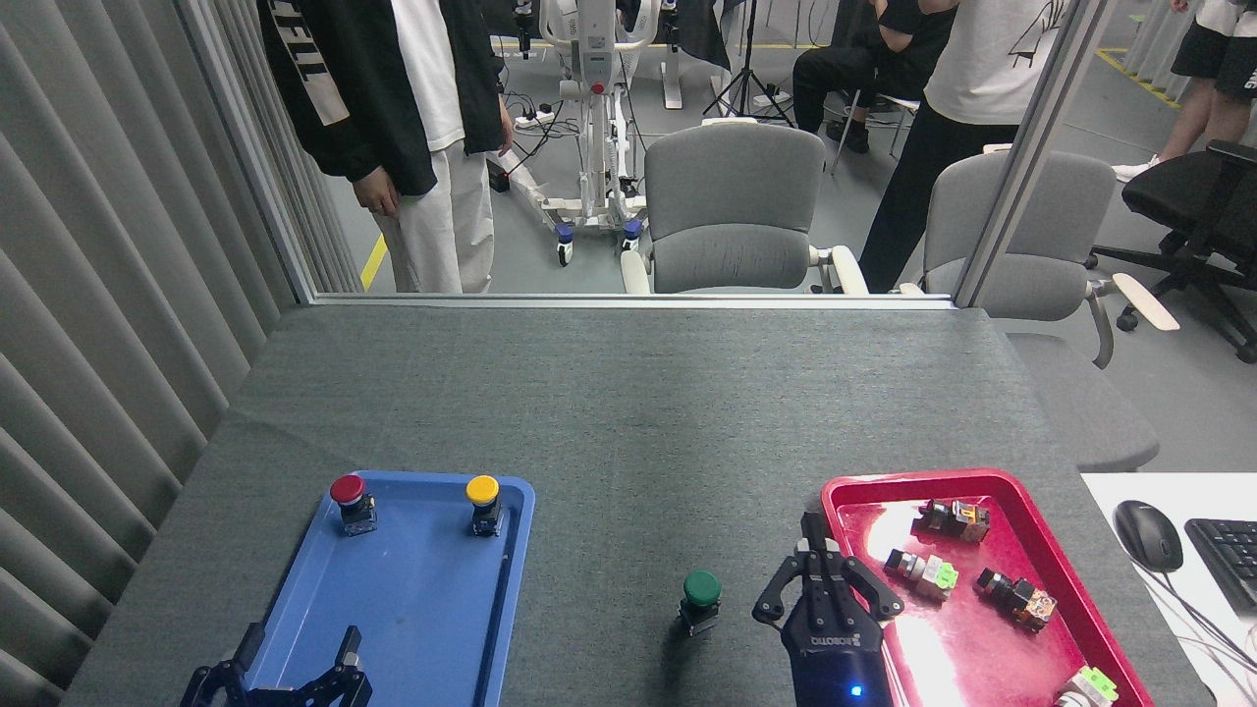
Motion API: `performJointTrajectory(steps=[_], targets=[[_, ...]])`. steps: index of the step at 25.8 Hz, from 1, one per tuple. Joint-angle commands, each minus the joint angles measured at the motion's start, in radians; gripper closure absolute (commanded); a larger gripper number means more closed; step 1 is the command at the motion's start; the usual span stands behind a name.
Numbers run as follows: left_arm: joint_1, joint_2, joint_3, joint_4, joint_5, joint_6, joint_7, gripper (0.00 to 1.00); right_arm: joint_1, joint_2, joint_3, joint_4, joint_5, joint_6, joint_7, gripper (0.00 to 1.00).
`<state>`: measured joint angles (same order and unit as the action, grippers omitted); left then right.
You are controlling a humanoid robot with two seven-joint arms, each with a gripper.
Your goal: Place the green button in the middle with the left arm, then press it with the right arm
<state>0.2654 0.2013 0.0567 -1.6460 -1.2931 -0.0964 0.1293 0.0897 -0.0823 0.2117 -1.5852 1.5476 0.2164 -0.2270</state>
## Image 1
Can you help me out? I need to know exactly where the silver switch with green block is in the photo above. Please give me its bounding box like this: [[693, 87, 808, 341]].
[[883, 548, 959, 602]]

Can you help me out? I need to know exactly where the black office chair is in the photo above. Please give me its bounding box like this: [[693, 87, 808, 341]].
[[1085, 139, 1257, 364]]

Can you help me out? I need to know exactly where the person's hand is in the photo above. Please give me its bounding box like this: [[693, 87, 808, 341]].
[[354, 167, 400, 218]]

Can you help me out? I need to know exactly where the white switch with green block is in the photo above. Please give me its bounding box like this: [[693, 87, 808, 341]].
[[1056, 666, 1120, 707]]

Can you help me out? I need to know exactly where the black computer mouse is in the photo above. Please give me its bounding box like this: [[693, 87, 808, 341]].
[[1115, 500, 1184, 573]]

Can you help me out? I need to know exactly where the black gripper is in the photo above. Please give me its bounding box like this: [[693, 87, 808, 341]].
[[181, 622, 373, 707], [751, 511, 905, 707]]

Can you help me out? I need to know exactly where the red plastic tray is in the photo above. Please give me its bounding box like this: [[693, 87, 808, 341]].
[[820, 468, 1155, 707]]

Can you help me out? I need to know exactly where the black switch with orange cube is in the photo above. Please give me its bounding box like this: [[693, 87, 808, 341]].
[[974, 570, 1059, 632]]

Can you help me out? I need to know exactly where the grey armchair with white arms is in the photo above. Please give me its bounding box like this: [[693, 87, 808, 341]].
[[899, 149, 1179, 472], [621, 118, 870, 296]]

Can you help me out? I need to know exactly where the black tripod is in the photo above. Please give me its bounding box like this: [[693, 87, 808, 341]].
[[702, 0, 797, 130]]

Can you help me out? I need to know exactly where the white side table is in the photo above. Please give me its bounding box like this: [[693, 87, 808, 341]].
[[1080, 472, 1257, 707]]

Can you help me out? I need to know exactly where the blue plastic tray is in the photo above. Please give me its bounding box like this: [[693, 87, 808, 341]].
[[231, 469, 537, 707]]

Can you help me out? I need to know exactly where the black switch with orange block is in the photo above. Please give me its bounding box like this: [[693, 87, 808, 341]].
[[918, 499, 991, 544]]

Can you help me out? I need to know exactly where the person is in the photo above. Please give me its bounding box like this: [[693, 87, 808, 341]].
[[1113, 0, 1257, 185], [792, 0, 958, 155], [257, 0, 515, 295], [811, 0, 1079, 295]]

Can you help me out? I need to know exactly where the black keyboard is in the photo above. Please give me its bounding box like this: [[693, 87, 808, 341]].
[[1185, 517, 1257, 616]]

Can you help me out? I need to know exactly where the red push button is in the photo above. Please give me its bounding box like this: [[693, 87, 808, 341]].
[[329, 474, 379, 537]]

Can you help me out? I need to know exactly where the silver post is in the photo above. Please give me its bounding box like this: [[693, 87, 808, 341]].
[[953, 0, 1120, 308]]

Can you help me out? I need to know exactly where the green push button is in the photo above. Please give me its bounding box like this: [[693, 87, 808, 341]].
[[678, 571, 723, 637]]

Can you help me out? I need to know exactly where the yellow push button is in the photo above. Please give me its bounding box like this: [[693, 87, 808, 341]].
[[465, 475, 505, 538]]

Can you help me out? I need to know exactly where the white stand on wheels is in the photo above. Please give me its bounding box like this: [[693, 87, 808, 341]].
[[491, 0, 651, 267]]

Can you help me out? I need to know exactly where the white plastic chair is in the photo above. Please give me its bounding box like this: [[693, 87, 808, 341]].
[[830, 91, 924, 178]]

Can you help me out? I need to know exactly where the mouse cable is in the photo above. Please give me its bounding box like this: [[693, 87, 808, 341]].
[[1144, 570, 1257, 679]]

